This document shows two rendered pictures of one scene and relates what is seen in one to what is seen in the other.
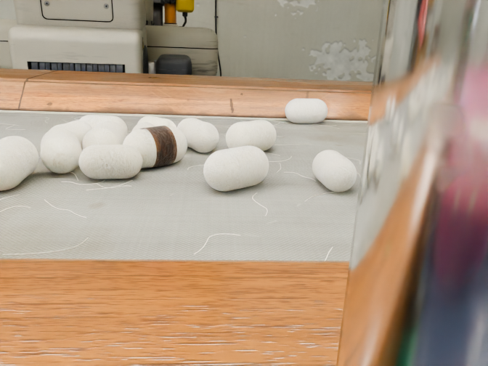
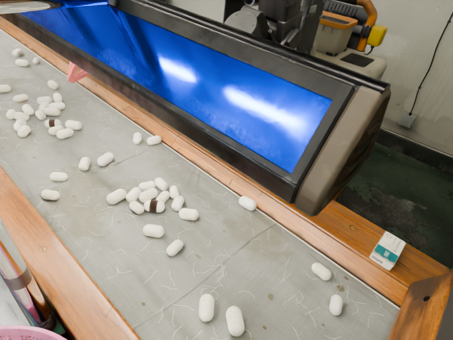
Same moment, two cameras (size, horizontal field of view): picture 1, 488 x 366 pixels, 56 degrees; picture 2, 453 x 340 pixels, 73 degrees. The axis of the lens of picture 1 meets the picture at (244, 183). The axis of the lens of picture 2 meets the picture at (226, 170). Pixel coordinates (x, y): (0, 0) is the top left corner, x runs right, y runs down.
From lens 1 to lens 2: 0.46 m
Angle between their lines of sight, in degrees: 41
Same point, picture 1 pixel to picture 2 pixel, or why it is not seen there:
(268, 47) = not seen: outside the picture
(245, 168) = (150, 233)
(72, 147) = (131, 198)
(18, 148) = (116, 196)
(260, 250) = (121, 260)
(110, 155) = (133, 208)
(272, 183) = (164, 239)
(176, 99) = (214, 168)
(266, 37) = not seen: outside the picture
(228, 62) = (441, 60)
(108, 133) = (143, 197)
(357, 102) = (278, 209)
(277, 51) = not seen: outside the picture
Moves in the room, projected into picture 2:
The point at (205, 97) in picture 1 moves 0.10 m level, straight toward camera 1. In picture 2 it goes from (224, 173) to (189, 195)
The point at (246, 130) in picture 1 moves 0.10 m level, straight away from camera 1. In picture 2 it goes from (182, 214) to (222, 190)
